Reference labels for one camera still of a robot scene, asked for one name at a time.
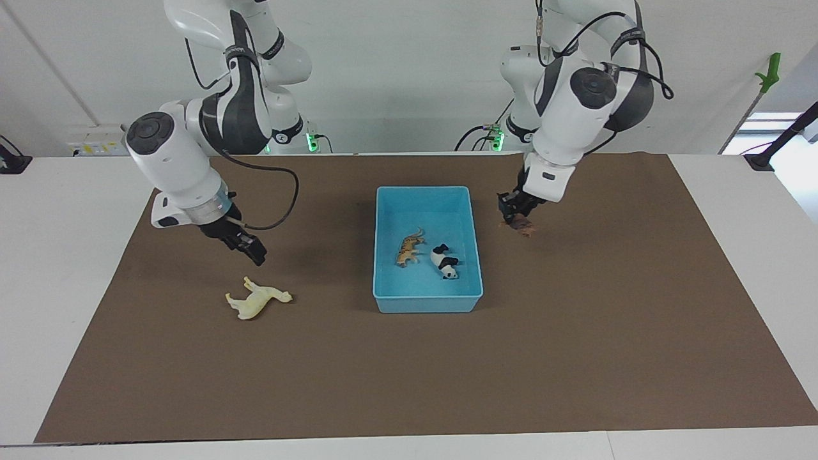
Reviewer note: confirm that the brown lion toy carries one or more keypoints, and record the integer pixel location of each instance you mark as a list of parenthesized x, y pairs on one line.
[(525, 225)]

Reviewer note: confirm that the light blue storage box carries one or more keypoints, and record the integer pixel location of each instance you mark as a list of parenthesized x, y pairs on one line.
[(425, 300)]

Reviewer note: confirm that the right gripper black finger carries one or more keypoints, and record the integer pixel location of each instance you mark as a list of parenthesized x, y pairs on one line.
[(257, 252), (244, 241)]

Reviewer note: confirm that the white power strip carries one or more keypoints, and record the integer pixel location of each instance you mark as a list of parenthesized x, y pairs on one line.
[(96, 144)]

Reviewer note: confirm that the black white panda toy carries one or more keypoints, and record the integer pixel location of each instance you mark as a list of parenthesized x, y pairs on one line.
[(444, 262)]

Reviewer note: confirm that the green-tipped grey pole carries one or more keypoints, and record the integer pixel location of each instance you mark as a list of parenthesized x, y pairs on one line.
[(770, 70)]

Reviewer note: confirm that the brown table mat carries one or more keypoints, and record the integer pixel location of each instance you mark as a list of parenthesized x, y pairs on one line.
[(409, 383)]

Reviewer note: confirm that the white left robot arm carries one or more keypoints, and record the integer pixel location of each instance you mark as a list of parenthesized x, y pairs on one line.
[(569, 128)]

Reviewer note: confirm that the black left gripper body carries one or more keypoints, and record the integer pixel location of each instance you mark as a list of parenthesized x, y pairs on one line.
[(527, 199)]

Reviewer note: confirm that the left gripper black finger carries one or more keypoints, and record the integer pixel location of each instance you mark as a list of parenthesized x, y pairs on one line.
[(506, 207), (519, 215)]

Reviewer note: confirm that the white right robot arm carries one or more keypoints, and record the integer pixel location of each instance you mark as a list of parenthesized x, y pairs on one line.
[(172, 160)]

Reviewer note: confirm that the small black table clamp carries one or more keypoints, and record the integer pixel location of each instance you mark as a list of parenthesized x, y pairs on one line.
[(13, 163)]

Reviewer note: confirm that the orange tiger toy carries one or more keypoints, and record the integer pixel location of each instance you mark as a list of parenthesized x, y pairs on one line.
[(408, 249)]

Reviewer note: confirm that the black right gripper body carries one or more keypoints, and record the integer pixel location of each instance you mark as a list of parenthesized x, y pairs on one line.
[(223, 230)]

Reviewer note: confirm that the cream alpaca toy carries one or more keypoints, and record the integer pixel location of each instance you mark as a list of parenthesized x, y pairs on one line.
[(255, 301)]

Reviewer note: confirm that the black clamp stand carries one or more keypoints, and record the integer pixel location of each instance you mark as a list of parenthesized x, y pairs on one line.
[(776, 144)]

